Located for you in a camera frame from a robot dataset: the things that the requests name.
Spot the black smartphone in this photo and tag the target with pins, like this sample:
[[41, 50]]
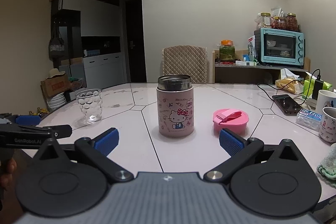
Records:
[[286, 104]]

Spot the person's left hand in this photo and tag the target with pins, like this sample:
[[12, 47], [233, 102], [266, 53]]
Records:
[[9, 170]]

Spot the small blue box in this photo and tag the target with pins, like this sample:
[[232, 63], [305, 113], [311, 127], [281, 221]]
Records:
[[245, 58]]

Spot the dark door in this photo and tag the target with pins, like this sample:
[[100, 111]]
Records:
[[135, 61]]

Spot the yellow bag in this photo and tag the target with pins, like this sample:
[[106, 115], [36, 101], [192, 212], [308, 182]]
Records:
[[288, 85]]

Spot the grey mug with red print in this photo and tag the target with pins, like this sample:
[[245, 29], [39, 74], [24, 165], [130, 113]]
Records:
[[328, 127]]

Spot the hanging grey bag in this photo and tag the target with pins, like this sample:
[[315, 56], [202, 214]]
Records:
[[56, 47]]

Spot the cooking oil bottle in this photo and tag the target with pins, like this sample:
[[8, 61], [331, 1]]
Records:
[[42, 113], [32, 113]]

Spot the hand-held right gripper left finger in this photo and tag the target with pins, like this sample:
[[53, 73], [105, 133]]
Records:
[[106, 142]]

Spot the straw hat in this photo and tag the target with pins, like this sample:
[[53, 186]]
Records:
[[56, 73]]

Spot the teal toaster oven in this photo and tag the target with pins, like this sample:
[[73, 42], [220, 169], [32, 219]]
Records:
[[278, 48]]

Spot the blue and white packet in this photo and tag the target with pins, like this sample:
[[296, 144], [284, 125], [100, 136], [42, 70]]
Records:
[[308, 119]]

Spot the white and black cabinet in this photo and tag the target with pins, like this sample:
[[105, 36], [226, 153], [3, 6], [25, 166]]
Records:
[[99, 16]]

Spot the pink cartoon print thermos bottle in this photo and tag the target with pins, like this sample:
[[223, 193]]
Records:
[[175, 113]]

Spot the grey flat box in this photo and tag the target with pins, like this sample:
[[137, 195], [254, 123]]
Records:
[[76, 70]]

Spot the tall jar with red contents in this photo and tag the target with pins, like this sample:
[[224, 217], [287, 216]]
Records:
[[292, 22]]

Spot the row of small blue boxes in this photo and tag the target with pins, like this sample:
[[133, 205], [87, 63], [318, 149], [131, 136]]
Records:
[[92, 53]]

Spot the pink bottle lid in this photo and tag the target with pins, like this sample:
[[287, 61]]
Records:
[[231, 121]]

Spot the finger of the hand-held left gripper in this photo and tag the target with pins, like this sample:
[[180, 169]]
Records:
[[27, 120], [63, 129]]

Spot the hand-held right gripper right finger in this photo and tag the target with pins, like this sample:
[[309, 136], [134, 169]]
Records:
[[231, 144]]

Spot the pickle jar with orange lid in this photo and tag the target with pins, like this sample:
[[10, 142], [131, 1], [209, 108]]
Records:
[[227, 50]]

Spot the wooden sideboard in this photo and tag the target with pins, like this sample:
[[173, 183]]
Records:
[[236, 74]]

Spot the black power adapter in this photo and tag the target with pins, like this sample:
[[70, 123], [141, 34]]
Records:
[[317, 88]]

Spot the bag of colourful things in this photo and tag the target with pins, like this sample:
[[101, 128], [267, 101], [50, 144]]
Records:
[[77, 83]]

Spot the green towel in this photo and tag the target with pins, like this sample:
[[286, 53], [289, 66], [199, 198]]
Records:
[[328, 166]]

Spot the chair with quilted beige cover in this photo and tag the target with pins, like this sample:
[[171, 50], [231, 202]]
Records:
[[183, 61]]

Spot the clear dimpled glass cup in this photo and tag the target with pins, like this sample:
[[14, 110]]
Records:
[[89, 106]]

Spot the white mug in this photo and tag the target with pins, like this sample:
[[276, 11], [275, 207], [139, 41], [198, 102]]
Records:
[[325, 99]]

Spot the cardboard box with red print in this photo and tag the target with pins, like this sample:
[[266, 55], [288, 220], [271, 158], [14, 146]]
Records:
[[55, 86]]

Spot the flat white box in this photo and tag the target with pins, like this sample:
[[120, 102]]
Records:
[[246, 63]]

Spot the white and green snack bag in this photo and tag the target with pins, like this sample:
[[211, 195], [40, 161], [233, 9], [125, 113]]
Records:
[[251, 49]]

